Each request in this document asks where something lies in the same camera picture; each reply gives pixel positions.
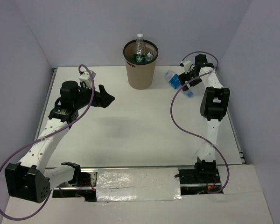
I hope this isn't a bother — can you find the green label bottle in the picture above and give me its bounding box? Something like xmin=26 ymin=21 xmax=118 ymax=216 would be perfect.
xmin=133 ymin=34 xmax=145 ymax=63

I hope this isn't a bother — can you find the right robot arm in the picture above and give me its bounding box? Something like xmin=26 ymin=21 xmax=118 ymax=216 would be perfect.
xmin=178 ymin=51 xmax=230 ymax=182

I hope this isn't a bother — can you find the silver foil tape sheet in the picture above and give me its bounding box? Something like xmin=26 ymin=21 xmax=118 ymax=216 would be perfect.
xmin=96 ymin=168 xmax=182 ymax=202

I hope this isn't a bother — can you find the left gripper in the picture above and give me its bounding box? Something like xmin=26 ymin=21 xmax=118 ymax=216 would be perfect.
xmin=73 ymin=82 xmax=114 ymax=110

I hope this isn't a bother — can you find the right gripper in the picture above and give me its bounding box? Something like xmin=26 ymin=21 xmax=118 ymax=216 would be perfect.
xmin=178 ymin=68 xmax=203 ymax=91

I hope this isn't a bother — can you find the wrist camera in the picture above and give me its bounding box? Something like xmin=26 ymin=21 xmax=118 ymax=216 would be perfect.
xmin=79 ymin=70 xmax=96 ymax=89
xmin=180 ymin=60 xmax=193 ymax=74

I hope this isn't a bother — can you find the small bottle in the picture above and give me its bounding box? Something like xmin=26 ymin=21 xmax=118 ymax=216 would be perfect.
xmin=145 ymin=51 xmax=154 ymax=62

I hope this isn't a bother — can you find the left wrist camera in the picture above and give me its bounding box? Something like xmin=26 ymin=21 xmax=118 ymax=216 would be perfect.
xmin=79 ymin=70 xmax=96 ymax=89

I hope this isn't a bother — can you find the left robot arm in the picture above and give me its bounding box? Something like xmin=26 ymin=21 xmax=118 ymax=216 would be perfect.
xmin=5 ymin=81 xmax=115 ymax=203

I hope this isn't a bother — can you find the bottle near bin, blue label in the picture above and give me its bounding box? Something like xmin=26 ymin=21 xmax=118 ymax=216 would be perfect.
xmin=164 ymin=70 xmax=194 ymax=98

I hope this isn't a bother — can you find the brown paper bin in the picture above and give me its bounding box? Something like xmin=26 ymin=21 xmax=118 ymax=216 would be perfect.
xmin=123 ymin=39 xmax=159 ymax=90

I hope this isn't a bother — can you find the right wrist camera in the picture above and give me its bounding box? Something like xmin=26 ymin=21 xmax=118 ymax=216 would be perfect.
xmin=180 ymin=60 xmax=193 ymax=74

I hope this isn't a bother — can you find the aluminium rail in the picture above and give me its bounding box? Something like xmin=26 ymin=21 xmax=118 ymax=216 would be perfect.
xmin=46 ymin=164 xmax=196 ymax=170

